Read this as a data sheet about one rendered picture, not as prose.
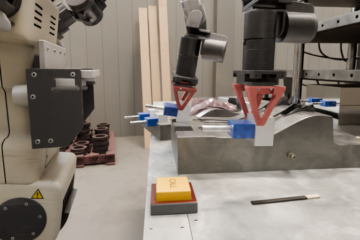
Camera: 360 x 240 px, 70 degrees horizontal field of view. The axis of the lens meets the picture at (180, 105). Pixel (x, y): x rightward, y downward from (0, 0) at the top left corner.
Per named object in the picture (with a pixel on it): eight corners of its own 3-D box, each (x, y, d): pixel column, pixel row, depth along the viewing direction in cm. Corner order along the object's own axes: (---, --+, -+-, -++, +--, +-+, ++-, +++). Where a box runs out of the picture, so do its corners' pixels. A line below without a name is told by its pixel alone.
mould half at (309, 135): (177, 174, 60) (177, 117, 58) (171, 142, 86) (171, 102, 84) (376, 166, 65) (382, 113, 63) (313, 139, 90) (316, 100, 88)
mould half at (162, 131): (160, 140, 88) (159, 109, 87) (141, 125, 112) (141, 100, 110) (274, 128, 107) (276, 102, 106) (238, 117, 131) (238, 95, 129)
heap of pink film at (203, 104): (187, 119, 95) (187, 98, 94) (170, 112, 111) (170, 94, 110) (245, 114, 105) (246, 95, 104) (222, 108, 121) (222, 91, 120)
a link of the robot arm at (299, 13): (241, -16, 51) (262, -37, 42) (293, -13, 53) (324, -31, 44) (240, 45, 52) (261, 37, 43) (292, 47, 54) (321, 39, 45)
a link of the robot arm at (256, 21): (239, 9, 49) (253, 1, 43) (272, 11, 50) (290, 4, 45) (238, 46, 50) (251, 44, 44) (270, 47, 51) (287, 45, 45)
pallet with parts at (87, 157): (35, 172, 263) (32, 134, 258) (60, 142, 368) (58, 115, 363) (114, 165, 280) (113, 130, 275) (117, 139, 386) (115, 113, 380)
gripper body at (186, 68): (192, 79, 80) (196, 55, 78) (197, 86, 70) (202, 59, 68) (172, 76, 79) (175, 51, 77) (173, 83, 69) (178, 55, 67)
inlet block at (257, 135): (203, 146, 47) (204, 117, 46) (199, 139, 51) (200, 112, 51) (272, 145, 48) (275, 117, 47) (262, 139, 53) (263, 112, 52)
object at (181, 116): (143, 117, 74) (145, 99, 72) (144, 111, 79) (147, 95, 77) (188, 123, 75) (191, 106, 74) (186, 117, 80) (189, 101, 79)
